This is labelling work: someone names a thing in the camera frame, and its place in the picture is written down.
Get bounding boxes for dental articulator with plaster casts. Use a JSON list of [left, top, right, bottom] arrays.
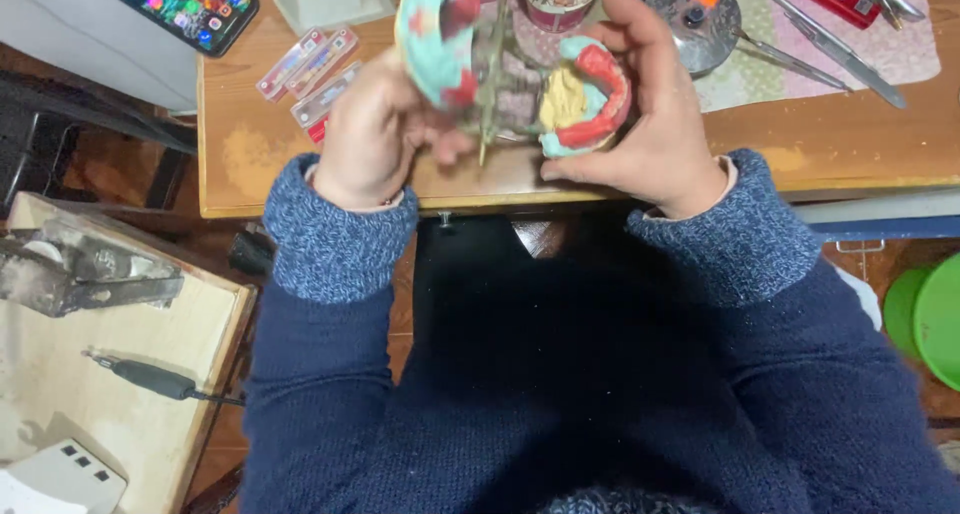
[[393, 0, 633, 168]]

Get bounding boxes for grey white appliance box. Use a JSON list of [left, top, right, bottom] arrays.
[[0, 0, 200, 115]]

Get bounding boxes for person's left hand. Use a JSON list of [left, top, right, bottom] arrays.
[[311, 49, 479, 211]]

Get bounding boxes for metal pliers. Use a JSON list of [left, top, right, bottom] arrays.
[[847, 0, 928, 29]]

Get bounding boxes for person's torso in navy sweater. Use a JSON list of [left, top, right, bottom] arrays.
[[375, 214, 819, 514]]

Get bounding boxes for wooden side table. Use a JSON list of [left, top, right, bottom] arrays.
[[0, 191, 258, 514]]

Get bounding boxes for clear artificial teeth strip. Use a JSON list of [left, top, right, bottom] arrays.
[[285, 28, 360, 100], [255, 28, 327, 103], [290, 61, 363, 129]]

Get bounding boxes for long metal wax knife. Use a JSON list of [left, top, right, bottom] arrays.
[[735, 0, 909, 110]]

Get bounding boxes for patterned pastel placemat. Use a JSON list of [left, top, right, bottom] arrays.
[[480, 0, 942, 116]]

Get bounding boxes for dark green plastic basin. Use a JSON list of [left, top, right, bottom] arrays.
[[882, 266, 935, 362]]

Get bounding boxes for metal alcohol burner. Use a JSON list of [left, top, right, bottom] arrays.
[[643, 0, 744, 77]]

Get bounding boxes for black handpiece with cable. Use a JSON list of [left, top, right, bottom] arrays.
[[84, 351, 247, 408]]

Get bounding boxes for black stool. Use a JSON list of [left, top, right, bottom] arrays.
[[0, 70, 200, 218]]

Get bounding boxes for black smartphone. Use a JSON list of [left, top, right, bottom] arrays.
[[78, 0, 261, 59]]

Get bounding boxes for dusty metal bench tool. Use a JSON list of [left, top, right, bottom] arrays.
[[0, 214, 186, 319]]

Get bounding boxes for light green plastic basin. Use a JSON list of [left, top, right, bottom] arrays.
[[911, 253, 960, 392]]

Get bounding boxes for white control unit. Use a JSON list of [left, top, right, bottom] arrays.
[[0, 439, 129, 514]]

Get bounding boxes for red white tin cup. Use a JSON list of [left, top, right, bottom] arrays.
[[517, 0, 607, 34]]

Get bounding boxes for thin metal dental instrument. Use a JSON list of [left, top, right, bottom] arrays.
[[731, 30, 854, 93]]

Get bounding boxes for person's right hand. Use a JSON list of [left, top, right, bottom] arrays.
[[540, 0, 730, 221]]

